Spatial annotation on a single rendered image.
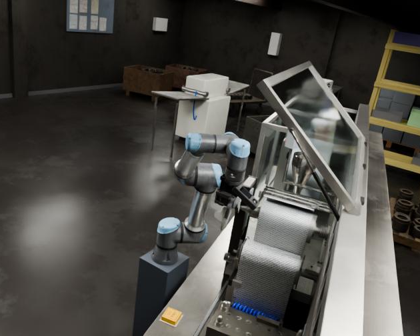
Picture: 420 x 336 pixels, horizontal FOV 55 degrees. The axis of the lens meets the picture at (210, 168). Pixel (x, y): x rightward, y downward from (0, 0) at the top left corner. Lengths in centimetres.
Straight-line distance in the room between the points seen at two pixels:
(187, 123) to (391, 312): 588
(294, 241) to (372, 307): 63
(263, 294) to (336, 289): 82
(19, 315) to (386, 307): 258
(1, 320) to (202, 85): 464
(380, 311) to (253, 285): 60
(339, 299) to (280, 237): 97
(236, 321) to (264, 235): 42
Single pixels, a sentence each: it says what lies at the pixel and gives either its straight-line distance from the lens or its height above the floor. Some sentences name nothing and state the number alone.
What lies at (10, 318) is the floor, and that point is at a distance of 333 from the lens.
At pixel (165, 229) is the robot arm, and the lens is 215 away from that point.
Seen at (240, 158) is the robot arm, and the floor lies 173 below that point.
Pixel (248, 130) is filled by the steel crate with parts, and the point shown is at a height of 43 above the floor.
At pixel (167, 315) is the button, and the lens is 192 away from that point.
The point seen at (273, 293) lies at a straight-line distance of 179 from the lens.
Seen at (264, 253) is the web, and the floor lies 130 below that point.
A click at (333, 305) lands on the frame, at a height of 165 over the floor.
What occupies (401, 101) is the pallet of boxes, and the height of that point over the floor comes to 101.
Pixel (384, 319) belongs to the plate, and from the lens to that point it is 137.
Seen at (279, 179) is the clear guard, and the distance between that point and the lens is 267.
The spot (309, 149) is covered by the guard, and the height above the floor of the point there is 184.
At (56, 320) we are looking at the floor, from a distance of 326.
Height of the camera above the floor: 221
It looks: 21 degrees down
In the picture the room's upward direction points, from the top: 9 degrees clockwise
